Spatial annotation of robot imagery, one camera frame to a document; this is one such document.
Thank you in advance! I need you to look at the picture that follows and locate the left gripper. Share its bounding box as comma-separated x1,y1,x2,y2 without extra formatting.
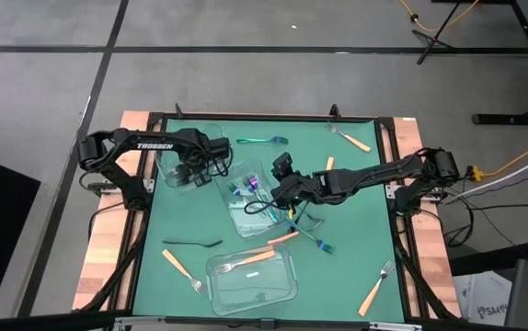
178,133,222,188

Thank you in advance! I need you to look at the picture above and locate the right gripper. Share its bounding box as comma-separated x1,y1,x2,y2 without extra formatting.
271,152,323,206

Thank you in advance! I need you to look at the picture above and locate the purple-headed iridescent fork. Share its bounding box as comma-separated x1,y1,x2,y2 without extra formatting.
245,174,280,224

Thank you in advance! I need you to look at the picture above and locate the teal iridescent fork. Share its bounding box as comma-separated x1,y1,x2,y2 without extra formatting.
235,135,290,146

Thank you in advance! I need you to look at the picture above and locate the clear plastic bin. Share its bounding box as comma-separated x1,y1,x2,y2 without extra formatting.
155,122,236,195
214,157,289,240
204,242,300,317

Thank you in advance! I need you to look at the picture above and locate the green table mat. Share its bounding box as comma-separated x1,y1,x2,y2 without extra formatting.
131,118,407,324

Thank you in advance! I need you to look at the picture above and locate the black tripod stand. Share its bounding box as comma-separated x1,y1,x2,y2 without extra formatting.
410,0,464,65

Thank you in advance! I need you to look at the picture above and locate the white cardboard box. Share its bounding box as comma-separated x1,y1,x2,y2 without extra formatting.
452,269,514,328

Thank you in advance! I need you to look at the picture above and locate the black table frame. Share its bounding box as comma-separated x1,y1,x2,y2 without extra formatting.
75,103,461,323

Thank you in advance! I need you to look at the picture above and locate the black rig frame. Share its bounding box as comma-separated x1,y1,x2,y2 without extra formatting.
0,310,528,331

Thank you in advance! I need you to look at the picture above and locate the yellow extension cable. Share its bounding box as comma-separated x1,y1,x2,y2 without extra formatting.
398,0,481,33
467,132,528,182

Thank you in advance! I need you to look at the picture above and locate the white cable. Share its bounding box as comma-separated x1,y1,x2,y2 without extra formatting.
445,145,528,204

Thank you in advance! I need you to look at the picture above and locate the black cable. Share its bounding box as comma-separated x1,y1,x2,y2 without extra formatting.
468,201,528,209

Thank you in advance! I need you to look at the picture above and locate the black desk frame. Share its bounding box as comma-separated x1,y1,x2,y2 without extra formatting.
431,0,528,126

